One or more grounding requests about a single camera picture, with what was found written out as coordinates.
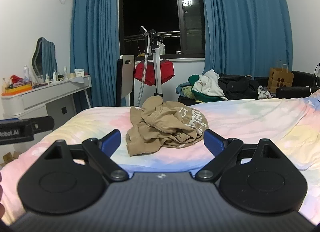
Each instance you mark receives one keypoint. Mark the white patterned cloth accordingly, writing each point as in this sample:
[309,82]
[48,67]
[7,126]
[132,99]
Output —
[264,93]

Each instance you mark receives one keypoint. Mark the garment steamer stand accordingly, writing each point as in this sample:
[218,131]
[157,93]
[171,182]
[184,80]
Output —
[156,72]

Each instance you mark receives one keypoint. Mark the wavy framed mirror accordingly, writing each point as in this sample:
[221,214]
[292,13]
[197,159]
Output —
[44,57]

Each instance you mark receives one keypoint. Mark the black and grey chair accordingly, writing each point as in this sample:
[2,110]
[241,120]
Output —
[126,79]

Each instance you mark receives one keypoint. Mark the white garment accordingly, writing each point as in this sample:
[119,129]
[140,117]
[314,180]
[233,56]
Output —
[208,82]

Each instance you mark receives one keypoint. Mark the small clear bottle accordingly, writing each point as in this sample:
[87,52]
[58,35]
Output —
[54,77]
[47,79]

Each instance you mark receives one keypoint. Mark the white dressing table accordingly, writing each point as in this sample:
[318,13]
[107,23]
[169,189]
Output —
[45,92]

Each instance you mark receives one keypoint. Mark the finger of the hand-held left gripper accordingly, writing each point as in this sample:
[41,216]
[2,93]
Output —
[43,122]

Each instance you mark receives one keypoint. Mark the blue curtain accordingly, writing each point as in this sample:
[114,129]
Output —
[95,47]
[245,22]

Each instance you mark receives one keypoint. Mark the cardboard box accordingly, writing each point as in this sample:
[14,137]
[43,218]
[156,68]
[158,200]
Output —
[8,159]

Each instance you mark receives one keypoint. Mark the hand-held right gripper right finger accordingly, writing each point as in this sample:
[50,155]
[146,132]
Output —
[212,140]

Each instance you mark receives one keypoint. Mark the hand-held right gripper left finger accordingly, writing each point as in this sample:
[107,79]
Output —
[111,140]

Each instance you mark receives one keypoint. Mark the pastel bed sheet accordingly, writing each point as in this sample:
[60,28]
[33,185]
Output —
[250,122]

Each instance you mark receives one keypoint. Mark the red garment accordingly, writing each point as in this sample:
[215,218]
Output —
[167,72]

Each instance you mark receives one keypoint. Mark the white spray bottle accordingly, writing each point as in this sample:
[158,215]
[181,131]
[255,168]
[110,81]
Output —
[26,73]

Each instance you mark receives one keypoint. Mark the white tissue box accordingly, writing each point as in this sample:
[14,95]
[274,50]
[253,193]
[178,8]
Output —
[79,73]

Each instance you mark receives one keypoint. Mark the black sofa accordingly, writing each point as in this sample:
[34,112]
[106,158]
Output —
[300,79]

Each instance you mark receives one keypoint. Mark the brown paper bag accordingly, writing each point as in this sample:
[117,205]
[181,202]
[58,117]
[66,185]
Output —
[280,79]

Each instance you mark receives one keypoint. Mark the tan printed t-shirt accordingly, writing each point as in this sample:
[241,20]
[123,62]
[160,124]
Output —
[162,124]

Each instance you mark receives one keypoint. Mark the dark framed window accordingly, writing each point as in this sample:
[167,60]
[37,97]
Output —
[150,9]

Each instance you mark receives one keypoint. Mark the orange tray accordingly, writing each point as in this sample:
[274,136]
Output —
[17,89]

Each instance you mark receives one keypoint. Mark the tall clear bottle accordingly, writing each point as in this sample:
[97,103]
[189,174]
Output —
[65,73]

